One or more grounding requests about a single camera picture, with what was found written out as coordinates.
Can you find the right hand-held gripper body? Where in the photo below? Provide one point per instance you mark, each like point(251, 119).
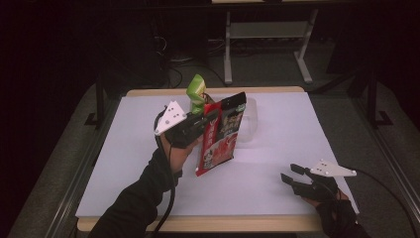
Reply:
point(317, 190)

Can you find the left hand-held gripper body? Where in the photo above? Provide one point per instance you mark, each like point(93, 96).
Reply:
point(183, 132)

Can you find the green and white food packet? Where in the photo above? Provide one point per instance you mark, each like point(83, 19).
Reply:
point(197, 92)

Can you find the red and black food packet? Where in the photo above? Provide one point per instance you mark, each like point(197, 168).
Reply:
point(221, 142)

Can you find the clear plastic container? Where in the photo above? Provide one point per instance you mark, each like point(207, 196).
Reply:
point(251, 122)

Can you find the person's right hand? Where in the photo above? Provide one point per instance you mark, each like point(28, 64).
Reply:
point(311, 200)

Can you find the person's left hand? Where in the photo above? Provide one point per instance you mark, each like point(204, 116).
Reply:
point(180, 156)

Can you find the white table sheet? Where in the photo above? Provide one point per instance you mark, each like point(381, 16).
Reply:
point(264, 185)

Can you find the black metal stand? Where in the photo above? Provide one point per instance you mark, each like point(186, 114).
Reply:
point(372, 99)
point(100, 105)

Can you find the white metal frame stand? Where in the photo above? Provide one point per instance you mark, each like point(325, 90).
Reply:
point(228, 66)

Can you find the metal frame rail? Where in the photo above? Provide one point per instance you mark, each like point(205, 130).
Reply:
point(66, 201)
point(396, 175)

